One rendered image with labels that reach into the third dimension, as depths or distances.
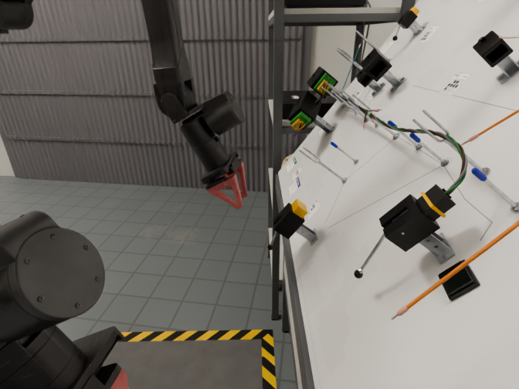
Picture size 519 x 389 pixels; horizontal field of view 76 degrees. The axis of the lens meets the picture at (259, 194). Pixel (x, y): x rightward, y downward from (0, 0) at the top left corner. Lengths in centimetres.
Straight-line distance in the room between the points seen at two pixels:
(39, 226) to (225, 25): 280
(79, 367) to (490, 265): 44
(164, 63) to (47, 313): 52
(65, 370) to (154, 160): 317
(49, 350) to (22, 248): 10
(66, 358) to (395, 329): 40
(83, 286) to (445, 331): 40
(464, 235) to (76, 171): 372
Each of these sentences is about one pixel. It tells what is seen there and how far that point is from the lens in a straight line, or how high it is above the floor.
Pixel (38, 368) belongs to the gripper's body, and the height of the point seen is 116.
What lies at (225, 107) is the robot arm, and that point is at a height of 125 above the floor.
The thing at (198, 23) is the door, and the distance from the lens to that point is 303.
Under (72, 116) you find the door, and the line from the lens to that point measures 373.
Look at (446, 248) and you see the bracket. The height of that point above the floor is 111.
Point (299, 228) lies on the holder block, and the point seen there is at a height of 96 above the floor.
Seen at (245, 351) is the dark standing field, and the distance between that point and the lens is 176.
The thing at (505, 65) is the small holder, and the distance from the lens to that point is 71.
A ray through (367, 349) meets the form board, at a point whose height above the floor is 96.
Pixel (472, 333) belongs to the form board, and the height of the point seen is 107.
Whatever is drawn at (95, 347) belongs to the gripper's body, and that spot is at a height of 114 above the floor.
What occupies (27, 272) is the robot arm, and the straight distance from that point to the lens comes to 23.
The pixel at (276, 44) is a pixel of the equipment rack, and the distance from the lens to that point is 130.
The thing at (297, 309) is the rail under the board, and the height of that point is 87.
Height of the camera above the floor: 137
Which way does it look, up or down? 26 degrees down
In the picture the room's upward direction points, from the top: 1 degrees counter-clockwise
